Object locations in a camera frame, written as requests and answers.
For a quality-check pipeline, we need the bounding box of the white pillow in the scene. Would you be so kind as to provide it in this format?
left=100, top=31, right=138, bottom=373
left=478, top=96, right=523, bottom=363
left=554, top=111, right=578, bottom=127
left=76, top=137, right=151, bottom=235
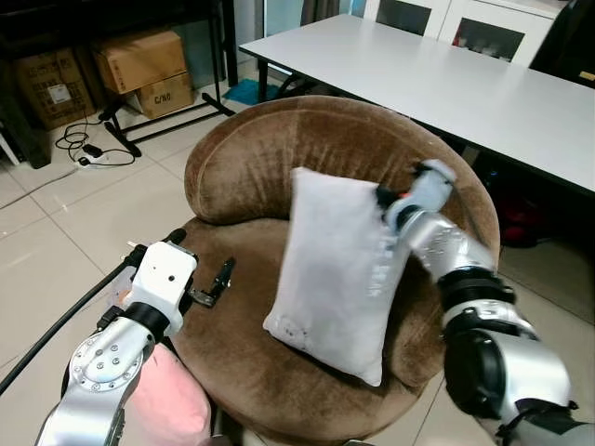
left=263, top=167, right=416, bottom=387

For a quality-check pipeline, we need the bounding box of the pink pillow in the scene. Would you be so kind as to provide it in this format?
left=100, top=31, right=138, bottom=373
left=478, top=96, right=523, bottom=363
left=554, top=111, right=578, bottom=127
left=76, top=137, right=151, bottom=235
left=126, top=342, right=213, bottom=446

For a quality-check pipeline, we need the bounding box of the brown round velvet sofa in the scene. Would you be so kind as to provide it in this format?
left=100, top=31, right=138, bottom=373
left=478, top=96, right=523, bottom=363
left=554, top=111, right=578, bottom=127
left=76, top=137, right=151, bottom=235
left=172, top=95, right=503, bottom=443

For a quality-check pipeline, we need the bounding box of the teal floor mat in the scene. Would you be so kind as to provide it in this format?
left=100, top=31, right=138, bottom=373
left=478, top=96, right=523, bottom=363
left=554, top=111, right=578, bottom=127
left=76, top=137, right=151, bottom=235
left=223, top=79, right=280, bottom=105

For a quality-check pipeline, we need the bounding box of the long white table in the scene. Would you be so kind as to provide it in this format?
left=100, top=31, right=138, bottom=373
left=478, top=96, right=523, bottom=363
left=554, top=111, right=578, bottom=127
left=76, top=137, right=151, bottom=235
left=239, top=14, right=595, bottom=193

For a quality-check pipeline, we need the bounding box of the cardboard box with black letters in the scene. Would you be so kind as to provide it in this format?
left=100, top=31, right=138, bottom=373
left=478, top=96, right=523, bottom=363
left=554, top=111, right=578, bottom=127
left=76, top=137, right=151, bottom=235
left=138, top=72, right=197, bottom=120

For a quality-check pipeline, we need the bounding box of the plain taped cardboard box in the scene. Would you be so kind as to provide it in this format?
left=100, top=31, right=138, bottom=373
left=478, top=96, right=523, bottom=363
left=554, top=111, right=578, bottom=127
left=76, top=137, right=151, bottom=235
left=93, top=30, right=188, bottom=94

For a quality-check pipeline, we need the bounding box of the white glass door cabinet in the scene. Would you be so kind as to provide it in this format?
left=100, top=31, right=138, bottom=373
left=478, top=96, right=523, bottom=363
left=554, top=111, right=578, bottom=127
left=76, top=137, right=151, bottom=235
left=361, top=0, right=570, bottom=68

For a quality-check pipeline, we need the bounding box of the cardboard box with white label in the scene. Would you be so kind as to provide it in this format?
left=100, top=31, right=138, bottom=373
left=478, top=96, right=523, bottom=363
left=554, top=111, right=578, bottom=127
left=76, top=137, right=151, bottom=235
left=14, top=48, right=96, bottom=129

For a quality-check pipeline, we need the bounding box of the black chair back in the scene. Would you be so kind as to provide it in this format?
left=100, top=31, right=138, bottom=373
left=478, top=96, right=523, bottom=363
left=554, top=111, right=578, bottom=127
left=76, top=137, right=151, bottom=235
left=530, top=0, right=595, bottom=89

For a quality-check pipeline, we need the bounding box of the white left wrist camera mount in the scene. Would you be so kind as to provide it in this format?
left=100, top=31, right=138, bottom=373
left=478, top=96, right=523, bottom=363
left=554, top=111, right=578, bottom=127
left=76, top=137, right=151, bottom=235
left=130, top=240, right=199, bottom=312

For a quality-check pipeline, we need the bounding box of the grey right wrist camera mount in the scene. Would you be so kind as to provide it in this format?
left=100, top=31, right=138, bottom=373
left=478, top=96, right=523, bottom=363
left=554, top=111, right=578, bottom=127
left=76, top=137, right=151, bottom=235
left=398, top=160, right=457, bottom=231

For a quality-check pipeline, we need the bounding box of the black power strip with cable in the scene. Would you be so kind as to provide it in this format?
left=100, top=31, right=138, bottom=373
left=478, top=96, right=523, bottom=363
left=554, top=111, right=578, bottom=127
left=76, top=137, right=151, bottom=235
left=56, top=116, right=139, bottom=169

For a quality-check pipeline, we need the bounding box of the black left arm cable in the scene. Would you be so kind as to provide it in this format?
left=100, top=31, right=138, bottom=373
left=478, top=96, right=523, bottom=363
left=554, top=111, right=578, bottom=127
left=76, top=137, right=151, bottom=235
left=0, top=243, right=150, bottom=396

